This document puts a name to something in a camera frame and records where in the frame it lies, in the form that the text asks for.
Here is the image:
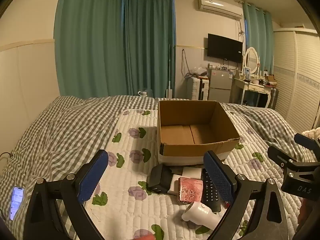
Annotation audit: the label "grey small fridge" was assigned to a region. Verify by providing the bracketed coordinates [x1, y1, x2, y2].
[208, 69, 233, 103]

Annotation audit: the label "black remote control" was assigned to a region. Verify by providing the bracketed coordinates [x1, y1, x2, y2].
[200, 168, 223, 213]

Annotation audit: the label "white air conditioner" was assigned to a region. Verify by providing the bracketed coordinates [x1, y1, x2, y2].
[195, 0, 243, 20]

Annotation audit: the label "clear plastic bag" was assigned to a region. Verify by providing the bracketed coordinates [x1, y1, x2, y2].
[191, 67, 208, 77]

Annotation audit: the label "white mop pole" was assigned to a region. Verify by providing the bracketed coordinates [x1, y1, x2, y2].
[165, 44, 173, 98]

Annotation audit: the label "white dressing table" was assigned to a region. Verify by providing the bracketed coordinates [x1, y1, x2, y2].
[230, 76, 274, 109]

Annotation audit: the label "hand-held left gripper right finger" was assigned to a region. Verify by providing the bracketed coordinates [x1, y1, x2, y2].
[203, 151, 289, 240]

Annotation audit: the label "hanging wall cables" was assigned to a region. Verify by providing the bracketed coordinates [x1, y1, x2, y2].
[181, 49, 192, 77]

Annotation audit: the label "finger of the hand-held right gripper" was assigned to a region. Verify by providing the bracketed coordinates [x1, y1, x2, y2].
[267, 146, 298, 171]
[294, 133, 320, 155]

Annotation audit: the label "person's right forearm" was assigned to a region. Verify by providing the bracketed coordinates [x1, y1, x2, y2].
[296, 197, 320, 240]

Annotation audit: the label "white oval mirror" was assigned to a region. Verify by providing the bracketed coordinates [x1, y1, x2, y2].
[243, 47, 259, 74]

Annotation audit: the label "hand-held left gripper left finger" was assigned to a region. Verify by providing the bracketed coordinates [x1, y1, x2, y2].
[23, 149, 110, 240]

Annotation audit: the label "narrow green curtain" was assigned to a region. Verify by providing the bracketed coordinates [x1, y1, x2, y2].
[122, 0, 177, 98]

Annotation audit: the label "black wall television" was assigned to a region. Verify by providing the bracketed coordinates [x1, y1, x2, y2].
[207, 33, 243, 63]

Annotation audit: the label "pink patterned case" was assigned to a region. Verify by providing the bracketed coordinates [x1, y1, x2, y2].
[177, 176, 203, 203]

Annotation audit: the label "white louvered wardrobe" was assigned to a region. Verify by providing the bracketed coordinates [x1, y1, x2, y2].
[272, 27, 320, 130]

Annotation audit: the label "wide green curtain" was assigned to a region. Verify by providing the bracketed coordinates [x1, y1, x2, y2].
[54, 0, 127, 97]

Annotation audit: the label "small white box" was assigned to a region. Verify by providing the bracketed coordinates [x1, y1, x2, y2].
[181, 167, 202, 180]

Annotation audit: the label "beige plush item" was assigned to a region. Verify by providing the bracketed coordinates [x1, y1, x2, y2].
[301, 127, 320, 140]

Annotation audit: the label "grey checkered blanket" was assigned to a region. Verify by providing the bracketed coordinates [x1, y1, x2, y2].
[0, 95, 320, 240]

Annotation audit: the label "smartphone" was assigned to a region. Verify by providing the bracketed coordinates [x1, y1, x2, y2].
[9, 186, 25, 221]

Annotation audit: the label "white suitcase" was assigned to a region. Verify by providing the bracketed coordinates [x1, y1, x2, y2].
[187, 76, 209, 100]

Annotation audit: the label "black power adapter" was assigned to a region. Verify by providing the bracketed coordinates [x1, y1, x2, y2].
[147, 164, 173, 194]

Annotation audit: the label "green window curtain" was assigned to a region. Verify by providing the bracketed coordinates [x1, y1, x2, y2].
[243, 1, 274, 73]

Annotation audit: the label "white floral quilted mat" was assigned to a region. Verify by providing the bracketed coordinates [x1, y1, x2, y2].
[57, 109, 304, 240]

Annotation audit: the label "cardboard box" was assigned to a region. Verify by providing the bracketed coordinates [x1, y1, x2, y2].
[157, 100, 241, 166]

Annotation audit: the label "dark suitcase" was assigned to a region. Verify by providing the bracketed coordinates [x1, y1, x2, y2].
[269, 87, 279, 110]

